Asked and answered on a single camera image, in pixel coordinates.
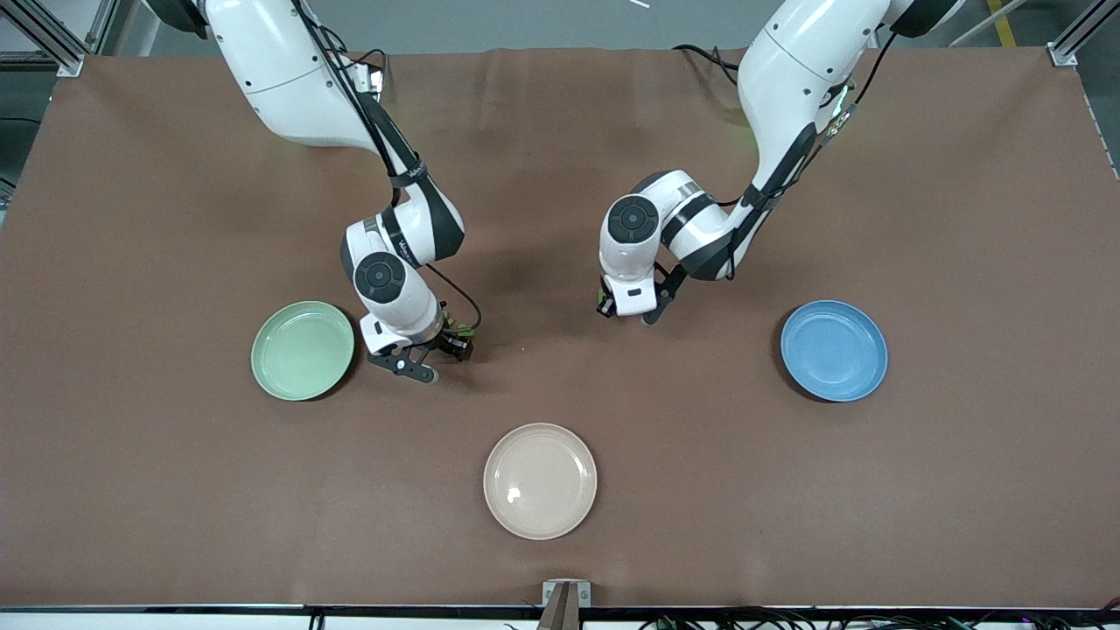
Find brown table mat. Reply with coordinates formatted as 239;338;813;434
0;45;1120;611

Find beige plate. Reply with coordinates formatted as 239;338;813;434
483;423;599;541

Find green plate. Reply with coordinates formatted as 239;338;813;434
251;301;356;403

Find blue plate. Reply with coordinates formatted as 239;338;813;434
780;300;889;403

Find black base cable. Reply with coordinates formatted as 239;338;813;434
671;43;745;95

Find tan mounting post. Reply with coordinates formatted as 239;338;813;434
535;584;583;630

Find black cable tangle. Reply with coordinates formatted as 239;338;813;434
637;611;1120;630

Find white table rail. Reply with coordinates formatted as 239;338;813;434
0;612;1120;630

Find aluminium frame post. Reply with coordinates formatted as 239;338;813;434
0;0;121;79
1048;0;1120;68

